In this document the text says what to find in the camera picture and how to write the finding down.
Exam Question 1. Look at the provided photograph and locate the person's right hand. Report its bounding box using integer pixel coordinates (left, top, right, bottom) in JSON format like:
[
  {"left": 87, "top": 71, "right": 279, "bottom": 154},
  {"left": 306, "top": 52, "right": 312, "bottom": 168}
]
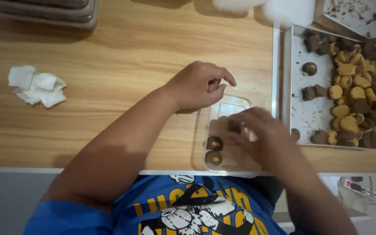
[{"left": 225, "top": 107, "right": 299, "bottom": 174}]

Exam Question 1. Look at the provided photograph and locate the heap of brown tan cookies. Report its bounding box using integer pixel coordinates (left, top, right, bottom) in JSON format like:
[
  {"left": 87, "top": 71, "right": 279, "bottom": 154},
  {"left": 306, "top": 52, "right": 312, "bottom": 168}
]
[{"left": 304, "top": 29, "right": 376, "bottom": 149}]

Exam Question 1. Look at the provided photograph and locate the metal tray with crumbs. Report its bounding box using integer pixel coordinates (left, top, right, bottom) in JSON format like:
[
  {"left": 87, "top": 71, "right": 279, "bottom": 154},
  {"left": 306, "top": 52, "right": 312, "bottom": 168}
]
[{"left": 322, "top": 0, "right": 376, "bottom": 54}]

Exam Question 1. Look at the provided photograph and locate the person's left hand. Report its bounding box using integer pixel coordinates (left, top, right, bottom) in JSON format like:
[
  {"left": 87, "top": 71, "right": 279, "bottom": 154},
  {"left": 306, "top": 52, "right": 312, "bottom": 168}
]
[{"left": 166, "top": 61, "right": 237, "bottom": 114}]

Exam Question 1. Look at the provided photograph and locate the metal baking tray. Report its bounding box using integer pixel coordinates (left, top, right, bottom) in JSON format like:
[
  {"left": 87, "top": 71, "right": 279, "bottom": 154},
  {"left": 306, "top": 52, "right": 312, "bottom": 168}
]
[{"left": 282, "top": 24, "right": 376, "bottom": 151}]

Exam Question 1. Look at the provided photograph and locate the crumpled white tissue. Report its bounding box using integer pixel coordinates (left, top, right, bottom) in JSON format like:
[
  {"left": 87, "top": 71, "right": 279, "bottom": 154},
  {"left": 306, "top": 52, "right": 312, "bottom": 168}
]
[{"left": 8, "top": 65, "right": 67, "bottom": 108}]

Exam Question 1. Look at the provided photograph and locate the chocolate cookie with tan centre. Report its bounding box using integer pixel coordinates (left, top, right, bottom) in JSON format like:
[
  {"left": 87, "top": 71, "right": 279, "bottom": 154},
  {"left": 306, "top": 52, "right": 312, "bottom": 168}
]
[
  {"left": 206, "top": 136, "right": 224, "bottom": 151},
  {"left": 302, "top": 62, "right": 318, "bottom": 76},
  {"left": 205, "top": 150, "right": 223, "bottom": 166}
]

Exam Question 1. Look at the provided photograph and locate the clear plastic container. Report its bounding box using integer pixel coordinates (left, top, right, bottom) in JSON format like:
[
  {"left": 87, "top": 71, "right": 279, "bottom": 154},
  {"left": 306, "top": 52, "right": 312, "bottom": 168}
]
[{"left": 191, "top": 86, "right": 268, "bottom": 178}]

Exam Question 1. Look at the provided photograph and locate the white power strip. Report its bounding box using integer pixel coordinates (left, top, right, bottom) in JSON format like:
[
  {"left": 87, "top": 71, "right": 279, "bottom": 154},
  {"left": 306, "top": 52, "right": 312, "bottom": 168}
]
[{"left": 337, "top": 176, "right": 376, "bottom": 205}]

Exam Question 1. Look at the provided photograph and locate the stack of clear plastic containers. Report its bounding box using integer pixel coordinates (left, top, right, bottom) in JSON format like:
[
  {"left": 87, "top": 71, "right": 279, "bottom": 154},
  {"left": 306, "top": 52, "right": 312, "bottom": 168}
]
[{"left": 0, "top": 0, "right": 100, "bottom": 32}]

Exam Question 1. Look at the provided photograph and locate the white plastic lid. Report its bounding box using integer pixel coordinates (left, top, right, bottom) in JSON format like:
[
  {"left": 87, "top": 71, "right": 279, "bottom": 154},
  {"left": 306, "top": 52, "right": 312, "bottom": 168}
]
[{"left": 212, "top": 0, "right": 266, "bottom": 12}]

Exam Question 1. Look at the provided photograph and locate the white plastic box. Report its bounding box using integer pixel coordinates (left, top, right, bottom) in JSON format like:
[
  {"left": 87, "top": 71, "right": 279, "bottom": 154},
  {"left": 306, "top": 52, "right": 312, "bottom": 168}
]
[{"left": 261, "top": 0, "right": 316, "bottom": 29}]

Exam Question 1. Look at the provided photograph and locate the blue printed shirt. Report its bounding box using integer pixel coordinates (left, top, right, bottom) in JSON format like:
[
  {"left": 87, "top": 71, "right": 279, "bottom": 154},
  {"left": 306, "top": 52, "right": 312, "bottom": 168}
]
[{"left": 23, "top": 175, "right": 290, "bottom": 235}]

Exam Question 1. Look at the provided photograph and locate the black power cable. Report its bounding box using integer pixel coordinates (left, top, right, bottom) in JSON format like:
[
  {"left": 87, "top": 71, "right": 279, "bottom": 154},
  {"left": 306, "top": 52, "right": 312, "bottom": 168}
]
[{"left": 351, "top": 176, "right": 376, "bottom": 205}]

